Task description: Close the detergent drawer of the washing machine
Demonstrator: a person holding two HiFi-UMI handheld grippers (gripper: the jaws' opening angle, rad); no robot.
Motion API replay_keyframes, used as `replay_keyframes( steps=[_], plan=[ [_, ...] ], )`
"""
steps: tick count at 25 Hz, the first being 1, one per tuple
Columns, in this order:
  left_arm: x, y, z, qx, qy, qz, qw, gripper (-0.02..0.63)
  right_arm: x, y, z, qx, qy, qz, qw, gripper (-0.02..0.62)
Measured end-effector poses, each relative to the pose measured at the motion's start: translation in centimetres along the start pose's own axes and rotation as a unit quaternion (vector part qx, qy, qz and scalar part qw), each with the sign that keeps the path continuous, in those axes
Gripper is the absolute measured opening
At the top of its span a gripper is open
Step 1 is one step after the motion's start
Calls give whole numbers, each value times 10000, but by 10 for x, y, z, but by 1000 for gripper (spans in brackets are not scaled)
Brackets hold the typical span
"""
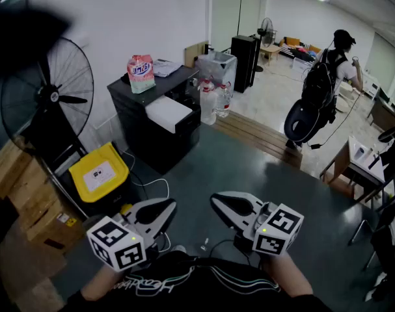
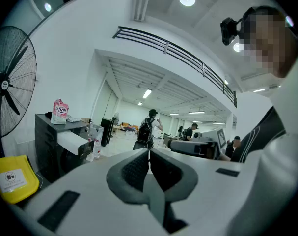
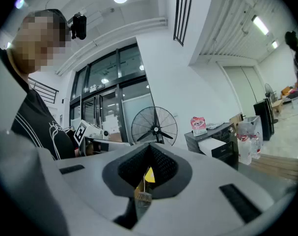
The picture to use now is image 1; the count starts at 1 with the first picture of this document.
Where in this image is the white storage crate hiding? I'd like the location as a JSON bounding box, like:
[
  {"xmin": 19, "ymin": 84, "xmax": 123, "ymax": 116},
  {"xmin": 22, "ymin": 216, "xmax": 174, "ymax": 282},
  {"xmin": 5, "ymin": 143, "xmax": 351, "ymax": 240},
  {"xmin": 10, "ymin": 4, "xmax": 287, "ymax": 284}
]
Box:
[{"xmin": 291, "ymin": 57, "xmax": 315, "ymax": 73}]

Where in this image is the checked grey cloth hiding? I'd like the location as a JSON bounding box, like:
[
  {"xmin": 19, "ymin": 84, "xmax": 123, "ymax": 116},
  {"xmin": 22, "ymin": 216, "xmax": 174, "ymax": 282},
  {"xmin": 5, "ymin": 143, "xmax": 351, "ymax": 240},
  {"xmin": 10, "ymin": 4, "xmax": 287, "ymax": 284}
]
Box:
[{"xmin": 152, "ymin": 58, "xmax": 184, "ymax": 78}]

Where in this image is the black cabinet table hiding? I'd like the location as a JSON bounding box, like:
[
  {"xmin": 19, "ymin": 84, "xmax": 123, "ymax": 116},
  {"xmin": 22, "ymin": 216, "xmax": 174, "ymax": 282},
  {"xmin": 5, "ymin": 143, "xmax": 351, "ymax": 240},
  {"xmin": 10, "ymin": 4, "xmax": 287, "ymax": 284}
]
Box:
[{"xmin": 107, "ymin": 65, "xmax": 202, "ymax": 176}]

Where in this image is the pink detergent pouch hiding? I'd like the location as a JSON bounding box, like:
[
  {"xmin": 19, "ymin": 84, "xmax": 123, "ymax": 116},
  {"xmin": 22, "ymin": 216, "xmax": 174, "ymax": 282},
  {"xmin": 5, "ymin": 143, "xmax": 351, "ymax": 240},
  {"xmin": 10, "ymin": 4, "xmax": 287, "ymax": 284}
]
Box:
[{"xmin": 126, "ymin": 54, "xmax": 157, "ymax": 94}]

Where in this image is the person's black printed shirt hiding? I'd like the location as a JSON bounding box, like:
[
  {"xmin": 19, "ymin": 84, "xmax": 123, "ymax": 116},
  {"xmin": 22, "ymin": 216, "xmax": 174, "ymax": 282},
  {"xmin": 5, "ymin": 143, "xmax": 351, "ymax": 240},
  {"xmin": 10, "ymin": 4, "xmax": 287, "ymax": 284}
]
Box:
[{"xmin": 59, "ymin": 250, "xmax": 334, "ymax": 312}]

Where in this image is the white pull-out tray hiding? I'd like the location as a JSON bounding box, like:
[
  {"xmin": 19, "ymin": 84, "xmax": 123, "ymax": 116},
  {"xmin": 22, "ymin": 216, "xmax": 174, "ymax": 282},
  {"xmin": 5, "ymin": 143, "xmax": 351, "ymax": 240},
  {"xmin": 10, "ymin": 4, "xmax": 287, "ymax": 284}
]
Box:
[{"xmin": 144, "ymin": 95, "xmax": 202, "ymax": 137}]

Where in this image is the wooden slatted ramp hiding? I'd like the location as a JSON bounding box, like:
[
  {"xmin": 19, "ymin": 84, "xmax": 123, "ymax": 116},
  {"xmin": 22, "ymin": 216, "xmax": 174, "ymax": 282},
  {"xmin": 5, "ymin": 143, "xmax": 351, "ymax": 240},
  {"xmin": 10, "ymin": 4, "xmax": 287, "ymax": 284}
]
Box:
[{"xmin": 211, "ymin": 109, "xmax": 304, "ymax": 170}]

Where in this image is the small wooden table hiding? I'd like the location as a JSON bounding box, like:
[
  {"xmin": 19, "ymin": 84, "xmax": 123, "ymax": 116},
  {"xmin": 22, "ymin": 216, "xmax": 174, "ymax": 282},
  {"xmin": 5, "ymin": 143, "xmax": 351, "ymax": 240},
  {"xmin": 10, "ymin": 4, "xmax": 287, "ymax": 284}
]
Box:
[{"xmin": 260, "ymin": 44, "xmax": 282, "ymax": 66}]

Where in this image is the black oval seat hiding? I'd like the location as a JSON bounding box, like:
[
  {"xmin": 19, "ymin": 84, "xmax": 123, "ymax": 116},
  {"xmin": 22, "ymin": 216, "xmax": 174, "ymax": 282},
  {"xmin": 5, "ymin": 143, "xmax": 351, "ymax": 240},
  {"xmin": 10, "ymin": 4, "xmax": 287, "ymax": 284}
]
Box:
[{"xmin": 283, "ymin": 99, "xmax": 330, "ymax": 144}]

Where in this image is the large black floor fan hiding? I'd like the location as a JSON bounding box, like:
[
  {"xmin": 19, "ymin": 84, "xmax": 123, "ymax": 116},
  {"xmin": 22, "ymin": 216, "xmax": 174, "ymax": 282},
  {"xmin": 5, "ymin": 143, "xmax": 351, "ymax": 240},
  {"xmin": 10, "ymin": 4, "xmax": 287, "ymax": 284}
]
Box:
[{"xmin": 0, "ymin": 36, "xmax": 96, "ymax": 179}]

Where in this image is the black bin with yellow lid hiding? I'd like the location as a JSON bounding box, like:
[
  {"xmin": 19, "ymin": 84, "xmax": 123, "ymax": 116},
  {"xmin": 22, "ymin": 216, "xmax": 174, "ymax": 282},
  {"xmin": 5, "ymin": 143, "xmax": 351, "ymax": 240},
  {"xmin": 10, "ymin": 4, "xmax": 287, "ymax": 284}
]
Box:
[{"xmin": 68, "ymin": 141, "xmax": 137, "ymax": 219}]

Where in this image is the leaning wooden board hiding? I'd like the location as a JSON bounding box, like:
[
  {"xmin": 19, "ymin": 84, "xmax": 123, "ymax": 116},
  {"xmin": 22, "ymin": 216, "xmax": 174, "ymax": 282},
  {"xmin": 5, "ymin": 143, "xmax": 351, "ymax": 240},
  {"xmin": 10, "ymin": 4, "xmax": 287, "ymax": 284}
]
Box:
[{"xmin": 184, "ymin": 40, "xmax": 210, "ymax": 68}]

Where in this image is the wooden table with white top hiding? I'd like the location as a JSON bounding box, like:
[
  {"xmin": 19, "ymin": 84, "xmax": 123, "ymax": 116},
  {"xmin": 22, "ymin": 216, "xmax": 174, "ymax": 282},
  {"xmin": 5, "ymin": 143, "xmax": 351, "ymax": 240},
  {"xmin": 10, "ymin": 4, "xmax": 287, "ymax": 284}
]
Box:
[{"xmin": 320, "ymin": 136, "xmax": 388, "ymax": 205}]

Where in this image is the black power cable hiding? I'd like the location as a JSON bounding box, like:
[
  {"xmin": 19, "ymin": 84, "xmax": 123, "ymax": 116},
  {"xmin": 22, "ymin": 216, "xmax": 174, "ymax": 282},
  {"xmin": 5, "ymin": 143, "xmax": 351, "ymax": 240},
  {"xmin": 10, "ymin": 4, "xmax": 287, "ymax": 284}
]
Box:
[{"xmin": 130, "ymin": 170, "xmax": 150, "ymax": 202}]

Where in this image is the white floor cable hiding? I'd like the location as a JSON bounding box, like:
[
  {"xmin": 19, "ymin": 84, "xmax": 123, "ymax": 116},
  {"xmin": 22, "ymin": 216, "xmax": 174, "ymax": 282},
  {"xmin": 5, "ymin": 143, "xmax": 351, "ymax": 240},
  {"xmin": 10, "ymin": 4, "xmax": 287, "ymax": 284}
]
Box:
[{"xmin": 120, "ymin": 149, "xmax": 171, "ymax": 205}]

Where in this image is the person's left forearm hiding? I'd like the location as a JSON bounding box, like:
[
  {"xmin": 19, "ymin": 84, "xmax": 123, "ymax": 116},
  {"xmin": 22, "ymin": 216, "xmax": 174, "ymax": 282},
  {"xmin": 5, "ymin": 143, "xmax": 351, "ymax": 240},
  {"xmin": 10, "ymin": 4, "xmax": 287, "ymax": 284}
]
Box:
[{"xmin": 79, "ymin": 261, "xmax": 137, "ymax": 301}]

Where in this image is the orange sofa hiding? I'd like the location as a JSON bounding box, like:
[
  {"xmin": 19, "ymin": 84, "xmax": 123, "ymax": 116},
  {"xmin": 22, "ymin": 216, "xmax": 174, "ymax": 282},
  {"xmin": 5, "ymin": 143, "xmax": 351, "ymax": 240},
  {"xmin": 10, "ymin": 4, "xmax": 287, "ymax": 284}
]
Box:
[{"xmin": 279, "ymin": 36, "xmax": 322, "ymax": 61}]

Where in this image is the black pedestal fan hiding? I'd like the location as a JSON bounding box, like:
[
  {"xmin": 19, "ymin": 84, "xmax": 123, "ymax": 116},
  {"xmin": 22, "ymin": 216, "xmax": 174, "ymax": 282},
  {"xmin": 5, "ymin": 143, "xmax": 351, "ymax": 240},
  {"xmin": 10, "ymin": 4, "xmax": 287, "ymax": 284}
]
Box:
[{"xmin": 255, "ymin": 17, "xmax": 279, "ymax": 73}]

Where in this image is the large clear water bottle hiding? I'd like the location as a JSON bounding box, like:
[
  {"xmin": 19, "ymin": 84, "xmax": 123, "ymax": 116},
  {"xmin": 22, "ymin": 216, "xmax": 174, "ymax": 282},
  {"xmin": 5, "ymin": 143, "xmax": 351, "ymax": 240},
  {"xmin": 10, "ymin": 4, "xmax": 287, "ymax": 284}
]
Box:
[
  {"xmin": 199, "ymin": 79, "xmax": 218, "ymax": 126},
  {"xmin": 215, "ymin": 82, "xmax": 234, "ymax": 118}
]

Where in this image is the person's right forearm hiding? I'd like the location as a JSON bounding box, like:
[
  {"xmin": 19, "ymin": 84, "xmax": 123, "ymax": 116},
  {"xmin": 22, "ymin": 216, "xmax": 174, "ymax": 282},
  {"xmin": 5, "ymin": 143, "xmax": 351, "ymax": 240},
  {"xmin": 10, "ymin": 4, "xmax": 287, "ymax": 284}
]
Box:
[{"xmin": 260, "ymin": 252, "xmax": 315, "ymax": 299}]

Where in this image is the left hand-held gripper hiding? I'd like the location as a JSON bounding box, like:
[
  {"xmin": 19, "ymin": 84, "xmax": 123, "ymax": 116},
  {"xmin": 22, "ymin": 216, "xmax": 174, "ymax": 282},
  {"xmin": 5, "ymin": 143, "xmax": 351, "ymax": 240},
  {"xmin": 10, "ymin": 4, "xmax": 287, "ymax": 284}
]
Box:
[{"xmin": 85, "ymin": 197, "xmax": 178, "ymax": 272}]

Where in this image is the black rounded device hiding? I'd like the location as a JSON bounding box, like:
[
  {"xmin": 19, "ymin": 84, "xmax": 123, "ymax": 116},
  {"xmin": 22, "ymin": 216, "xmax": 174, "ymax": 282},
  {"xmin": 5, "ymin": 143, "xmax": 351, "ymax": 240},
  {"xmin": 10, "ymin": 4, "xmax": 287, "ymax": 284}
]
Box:
[{"xmin": 377, "ymin": 125, "xmax": 395, "ymax": 144}]

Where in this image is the tall black cabinet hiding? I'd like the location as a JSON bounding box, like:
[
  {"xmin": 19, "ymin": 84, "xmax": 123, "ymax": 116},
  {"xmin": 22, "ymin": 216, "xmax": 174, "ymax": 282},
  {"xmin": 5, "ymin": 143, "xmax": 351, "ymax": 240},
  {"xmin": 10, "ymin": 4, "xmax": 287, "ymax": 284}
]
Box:
[{"xmin": 230, "ymin": 34, "xmax": 262, "ymax": 94}]

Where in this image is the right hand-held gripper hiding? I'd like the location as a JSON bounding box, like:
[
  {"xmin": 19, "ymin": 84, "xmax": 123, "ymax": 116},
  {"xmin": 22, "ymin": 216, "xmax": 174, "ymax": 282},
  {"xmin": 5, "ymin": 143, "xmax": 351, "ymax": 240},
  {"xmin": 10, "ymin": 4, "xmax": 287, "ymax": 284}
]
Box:
[{"xmin": 210, "ymin": 191, "xmax": 305, "ymax": 257}]

